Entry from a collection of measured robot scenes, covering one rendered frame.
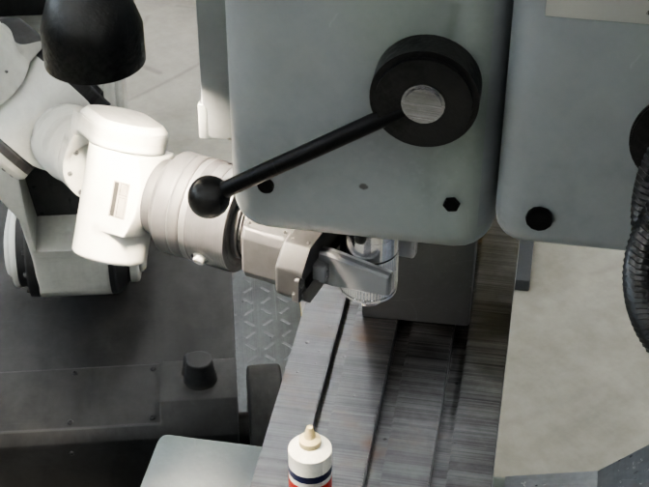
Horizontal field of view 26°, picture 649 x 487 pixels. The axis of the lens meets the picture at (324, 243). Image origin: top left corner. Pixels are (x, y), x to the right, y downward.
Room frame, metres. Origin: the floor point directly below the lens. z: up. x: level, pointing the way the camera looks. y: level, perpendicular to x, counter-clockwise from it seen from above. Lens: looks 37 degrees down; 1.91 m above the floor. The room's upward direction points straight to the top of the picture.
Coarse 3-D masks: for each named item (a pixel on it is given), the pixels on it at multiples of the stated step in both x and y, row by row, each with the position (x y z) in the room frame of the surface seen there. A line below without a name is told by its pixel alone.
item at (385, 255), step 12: (348, 240) 0.89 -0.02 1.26; (396, 240) 0.89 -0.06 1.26; (348, 252) 0.89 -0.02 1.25; (360, 252) 0.88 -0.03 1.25; (372, 252) 0.88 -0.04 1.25; (384, 252) 0.88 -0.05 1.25; (396, 252) 0.89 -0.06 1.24; (384, 264) 0.88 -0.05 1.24; (396, 264) 0.89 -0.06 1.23; (396, 276) 0.90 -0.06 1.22; (396, 288) 0.90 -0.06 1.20; (360, 300) 0.88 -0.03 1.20; (372, 300) 0.88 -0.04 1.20; (384, 300) 0.88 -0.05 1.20
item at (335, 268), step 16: (320, 256) 0.88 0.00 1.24; (336, 256) 0.88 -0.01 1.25; (352, 256) 0.88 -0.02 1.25; (320, 272) 0.88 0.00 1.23; (336, 272) 0.88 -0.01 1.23; (352, 272) 0.87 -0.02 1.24; (368, 272) 0.87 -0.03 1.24; (384, 272) 0.87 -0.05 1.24; (352, 288) 0.87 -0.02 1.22; (368, 288) 0.87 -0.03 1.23; (384, 288) 0.86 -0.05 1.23
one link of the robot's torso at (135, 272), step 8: (8, 216) 1.68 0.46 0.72; (8, 224) 1.65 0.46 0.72; (8, 232) 1.64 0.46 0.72; (8, 240) 1.63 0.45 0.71; (8, 248) 1.62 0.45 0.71; (8, 256) 1.61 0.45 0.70; (8, 264) 1.61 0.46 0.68; (144, 264) 1.63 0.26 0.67; (8, 272) 1.61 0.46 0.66; (16, 272) 1.59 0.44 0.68; (136, 272) 1.61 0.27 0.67; (16, 280) 1.60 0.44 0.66; (136, 280) 1.62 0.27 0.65
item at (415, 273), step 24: (408, 264) 1.20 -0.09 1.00; (432, 264) 1.20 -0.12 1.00; (456, 264) 1.19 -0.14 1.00; (408, 288) 1.20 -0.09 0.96; (432, 288) 1.20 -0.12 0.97; (456, 288) 1.19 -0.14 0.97; (384, 312) 1.20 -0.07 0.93; (408, 312) 1.20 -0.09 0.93; (432, 312) 1.20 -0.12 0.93; (456, 312) 1.19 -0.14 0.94
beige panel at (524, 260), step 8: (520, 240) 2.55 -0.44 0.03; (520, 248) 2.52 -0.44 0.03; (528, 248) 2.52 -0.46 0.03; (520, 256) 2.49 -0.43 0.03; (528, 256) 2.49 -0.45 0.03; (520, 264) 2.46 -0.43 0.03; (528, 264) 2.46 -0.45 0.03; (520, 272) 2.43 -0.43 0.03; (528, 272) 2.43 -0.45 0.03; (520, 280) 2.41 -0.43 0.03; (528, 280) 2.41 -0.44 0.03; (520, 288) 2.41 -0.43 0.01; (528, 288) 2.41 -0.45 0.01
